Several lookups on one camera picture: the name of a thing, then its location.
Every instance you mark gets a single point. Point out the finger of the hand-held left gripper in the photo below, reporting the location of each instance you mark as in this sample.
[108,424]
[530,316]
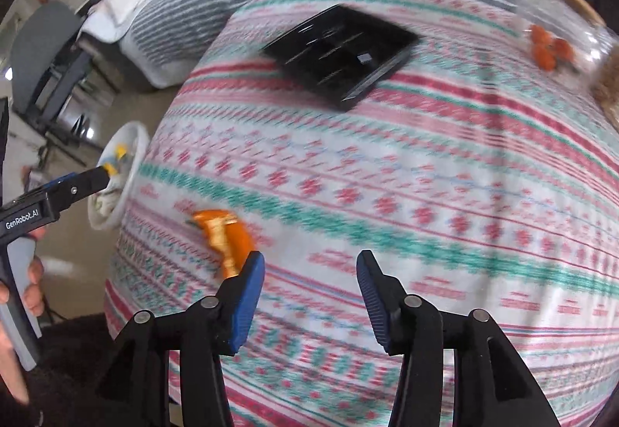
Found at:
[92,185]

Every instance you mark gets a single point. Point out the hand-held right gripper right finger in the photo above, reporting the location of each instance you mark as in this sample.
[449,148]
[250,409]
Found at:
[372,296]

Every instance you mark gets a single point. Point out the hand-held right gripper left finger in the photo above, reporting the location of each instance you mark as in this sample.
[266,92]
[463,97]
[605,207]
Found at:
[246,296]

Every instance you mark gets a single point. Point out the yellow foil wrapper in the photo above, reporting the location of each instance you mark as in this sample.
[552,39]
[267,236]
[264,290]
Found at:
[118,156]

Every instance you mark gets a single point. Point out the white plastic basin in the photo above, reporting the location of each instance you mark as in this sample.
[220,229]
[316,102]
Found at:
[133,141]

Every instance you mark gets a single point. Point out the orange toy piece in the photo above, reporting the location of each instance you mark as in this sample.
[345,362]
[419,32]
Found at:
[227,233]

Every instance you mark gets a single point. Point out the person's left hand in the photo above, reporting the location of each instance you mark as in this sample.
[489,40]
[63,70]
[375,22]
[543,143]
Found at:
[37,287]

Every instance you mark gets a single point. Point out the patterned red green tablecloth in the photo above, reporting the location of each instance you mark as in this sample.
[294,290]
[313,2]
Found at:
[387,195]

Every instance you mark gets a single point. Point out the dark chair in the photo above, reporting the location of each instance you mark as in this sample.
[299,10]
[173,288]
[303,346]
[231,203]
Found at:
[43,50]

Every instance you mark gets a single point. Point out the white blanket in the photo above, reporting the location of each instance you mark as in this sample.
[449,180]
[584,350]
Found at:
[104,23]

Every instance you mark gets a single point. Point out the grey striped quilt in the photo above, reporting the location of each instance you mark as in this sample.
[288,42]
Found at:
[174,25]

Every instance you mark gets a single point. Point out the black plastic tray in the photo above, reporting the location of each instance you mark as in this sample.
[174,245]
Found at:
[338,50]

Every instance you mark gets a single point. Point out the small orange fruits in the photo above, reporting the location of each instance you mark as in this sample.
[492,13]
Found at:
[546,47]

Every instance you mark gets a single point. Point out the clear container of oats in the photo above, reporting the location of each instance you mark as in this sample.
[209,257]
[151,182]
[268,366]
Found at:
[607,93]

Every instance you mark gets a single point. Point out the clear plastic container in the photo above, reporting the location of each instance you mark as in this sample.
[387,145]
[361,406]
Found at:
[590,25]

